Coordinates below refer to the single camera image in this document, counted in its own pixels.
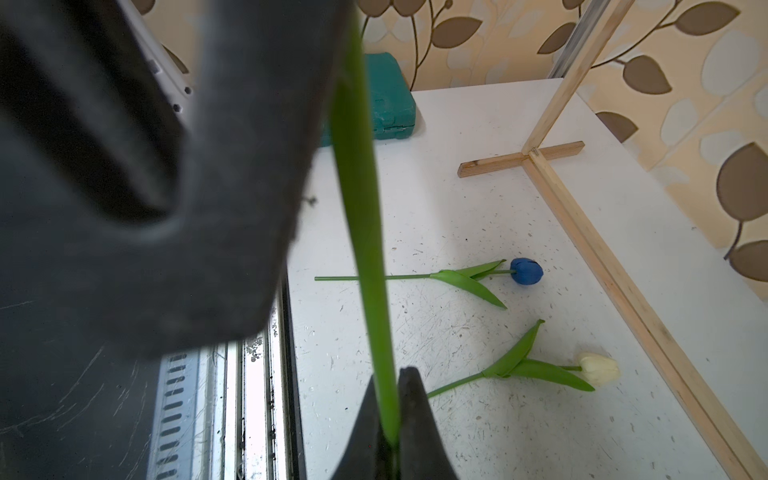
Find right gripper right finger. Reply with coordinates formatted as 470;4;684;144
398;367;457;479

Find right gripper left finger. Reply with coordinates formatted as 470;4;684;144
331;379;384;480

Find white tulip flower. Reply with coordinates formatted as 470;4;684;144
427;320;621;398
329;13;400;448

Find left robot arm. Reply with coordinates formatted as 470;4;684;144
1;1;355;355

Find blue tulip flower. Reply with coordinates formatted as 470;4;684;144
314;257;545;310

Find green plastic tool case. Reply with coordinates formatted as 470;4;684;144
317;52;418;148

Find aluminium rail at front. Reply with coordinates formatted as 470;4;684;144
146;283;306;479

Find wooden drying rack frame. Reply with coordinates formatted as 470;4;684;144
458;1;767;479

